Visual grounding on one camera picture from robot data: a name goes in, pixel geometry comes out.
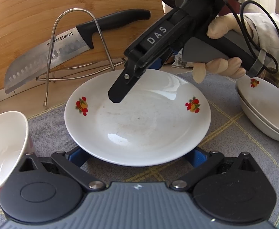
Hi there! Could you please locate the white floral plate back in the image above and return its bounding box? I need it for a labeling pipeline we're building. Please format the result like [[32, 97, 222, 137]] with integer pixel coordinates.
[[64, 69, 211, 167]]

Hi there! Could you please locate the white floral bowl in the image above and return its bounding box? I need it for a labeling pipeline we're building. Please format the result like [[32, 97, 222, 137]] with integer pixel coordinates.
[[0, 111, 35, 191]]

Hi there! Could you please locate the large white floral plate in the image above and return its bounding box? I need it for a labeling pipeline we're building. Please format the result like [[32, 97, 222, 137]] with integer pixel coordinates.
[[238, 95, 279, 141]]

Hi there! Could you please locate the right hand beige glove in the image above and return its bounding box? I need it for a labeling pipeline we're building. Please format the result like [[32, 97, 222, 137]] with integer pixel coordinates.
[[192, 12, 254, 84]]

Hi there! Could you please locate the white printed food bag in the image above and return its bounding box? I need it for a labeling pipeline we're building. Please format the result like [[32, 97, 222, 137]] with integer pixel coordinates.
[[171, 53, 189, 68]]

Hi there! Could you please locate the grey blue checked towel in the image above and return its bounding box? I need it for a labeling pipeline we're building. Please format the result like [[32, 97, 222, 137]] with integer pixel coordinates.
[[0, 71, 279, 229]]

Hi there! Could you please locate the bamboo cutting board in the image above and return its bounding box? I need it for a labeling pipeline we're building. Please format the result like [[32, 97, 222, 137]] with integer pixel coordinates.
[[0, 0, 164, 90]]

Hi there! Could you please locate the metal wire board stand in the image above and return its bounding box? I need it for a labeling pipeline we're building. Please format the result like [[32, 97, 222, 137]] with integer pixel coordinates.
[[35, 7, 127, 107]]

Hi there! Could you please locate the santoku knife black handle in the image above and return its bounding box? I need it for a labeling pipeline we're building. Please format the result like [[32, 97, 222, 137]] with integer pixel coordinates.
[[3, 8, 152, 95]]

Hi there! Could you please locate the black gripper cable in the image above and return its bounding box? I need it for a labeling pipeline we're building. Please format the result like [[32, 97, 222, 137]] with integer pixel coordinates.
[[221, 0, 279, 146]]

